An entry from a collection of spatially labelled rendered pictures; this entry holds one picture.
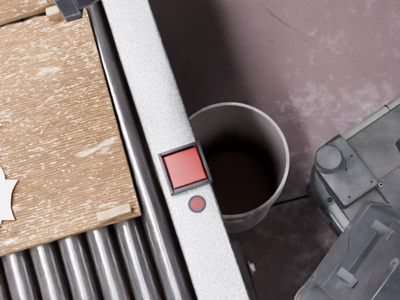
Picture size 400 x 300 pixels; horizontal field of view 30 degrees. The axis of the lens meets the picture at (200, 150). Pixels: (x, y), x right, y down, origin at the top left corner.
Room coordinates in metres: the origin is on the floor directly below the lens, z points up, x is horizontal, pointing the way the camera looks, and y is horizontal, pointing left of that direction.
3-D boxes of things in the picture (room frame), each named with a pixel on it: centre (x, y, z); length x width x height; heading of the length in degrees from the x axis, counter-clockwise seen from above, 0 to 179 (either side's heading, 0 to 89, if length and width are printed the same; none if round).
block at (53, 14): (0.66, 0.20, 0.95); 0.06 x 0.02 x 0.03; 95
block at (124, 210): (0.27, 0.16, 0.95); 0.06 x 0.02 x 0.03; 95
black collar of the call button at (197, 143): (0.33, 0.03, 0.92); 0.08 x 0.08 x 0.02; 7
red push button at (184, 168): (0.33, 0.03, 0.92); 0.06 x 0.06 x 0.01; 7
